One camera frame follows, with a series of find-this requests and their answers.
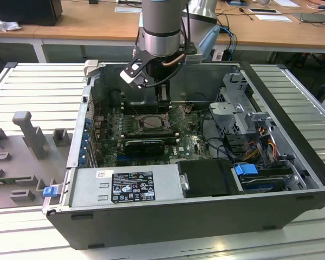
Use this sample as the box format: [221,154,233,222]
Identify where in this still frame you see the grey metal disk bay cage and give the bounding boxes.
[209,71,263,136]

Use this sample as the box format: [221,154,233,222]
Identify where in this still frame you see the grey parts rack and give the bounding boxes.
[0,110,74,211]

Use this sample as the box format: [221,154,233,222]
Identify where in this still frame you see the crumpled white paper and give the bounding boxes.
[0,15,22,33]

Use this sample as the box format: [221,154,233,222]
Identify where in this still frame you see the black plastic shroud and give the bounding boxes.
[175,159,238,198]

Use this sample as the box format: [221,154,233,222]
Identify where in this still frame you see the black RAM slot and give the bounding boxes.
[123,132,176,137]
[123,102,174,107]
[123,135,177,140]
[123,110,174,115]
[123,105,174,109]
[123,137,178,142]
[123,108,174,112]
[123,129,176,134]

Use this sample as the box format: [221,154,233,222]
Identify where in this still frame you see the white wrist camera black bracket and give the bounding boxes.
[120,50,150,89]

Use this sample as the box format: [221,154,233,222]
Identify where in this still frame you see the silver CPU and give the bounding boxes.
[144,116,165,130]

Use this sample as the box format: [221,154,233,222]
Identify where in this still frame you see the grey power supply unit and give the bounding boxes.
[69,164,185,209]

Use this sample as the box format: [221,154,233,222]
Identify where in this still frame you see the wooden desk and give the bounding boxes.
[34,0,325,64]
[0,0,68,64]

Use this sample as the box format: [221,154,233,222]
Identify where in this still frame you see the orange yellow power wires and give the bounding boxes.
[245,134,278,162]

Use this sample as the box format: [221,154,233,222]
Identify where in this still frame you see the dark notebook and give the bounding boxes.
[291,12,325,24]

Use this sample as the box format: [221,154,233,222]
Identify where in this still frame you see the CPU socket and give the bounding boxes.
[135,113,171,133]

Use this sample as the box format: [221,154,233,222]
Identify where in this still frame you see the blue booklet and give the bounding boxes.
[225,0,251,7]

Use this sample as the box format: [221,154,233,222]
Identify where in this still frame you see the black cable bundle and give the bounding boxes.
[201,108,246,163]

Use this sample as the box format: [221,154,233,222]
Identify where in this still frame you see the blue disk carrier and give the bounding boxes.
[234,163,258,177]

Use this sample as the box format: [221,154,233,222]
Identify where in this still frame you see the pale blue teach pendant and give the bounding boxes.
[198,24,223,59]

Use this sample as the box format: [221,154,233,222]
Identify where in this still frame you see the grey plastic case latch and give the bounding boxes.
[83,60,100,80]

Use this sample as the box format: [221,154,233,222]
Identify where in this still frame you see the grey metal disk bay frame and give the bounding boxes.
[232,113,308,194]

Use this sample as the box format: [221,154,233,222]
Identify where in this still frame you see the black graphics card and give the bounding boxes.
[124,140,165,156]

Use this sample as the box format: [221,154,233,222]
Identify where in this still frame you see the black monitor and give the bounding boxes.
[0,0,63,27]

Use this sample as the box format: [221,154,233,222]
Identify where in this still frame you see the black PC case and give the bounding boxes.
[42,61,325,251]

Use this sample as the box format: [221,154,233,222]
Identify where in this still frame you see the green RAM stick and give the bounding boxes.
[0,177,20,188]

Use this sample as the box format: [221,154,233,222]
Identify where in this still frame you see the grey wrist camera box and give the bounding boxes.
[183,45,204,65]

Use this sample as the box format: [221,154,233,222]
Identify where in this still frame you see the flat smartphone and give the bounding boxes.
[248,8,281,15]

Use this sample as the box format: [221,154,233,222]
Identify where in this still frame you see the green motherboard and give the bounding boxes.
[89,104,216,167]

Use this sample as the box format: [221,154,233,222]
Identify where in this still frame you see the copper coloured tube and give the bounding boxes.
[162,53,184,68]

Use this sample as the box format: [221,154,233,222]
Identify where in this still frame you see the hard disk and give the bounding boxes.
[239,175,287,194]

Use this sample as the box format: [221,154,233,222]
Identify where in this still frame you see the white paper sheet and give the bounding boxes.
[255,14,293,23]
[273,0,300,8]

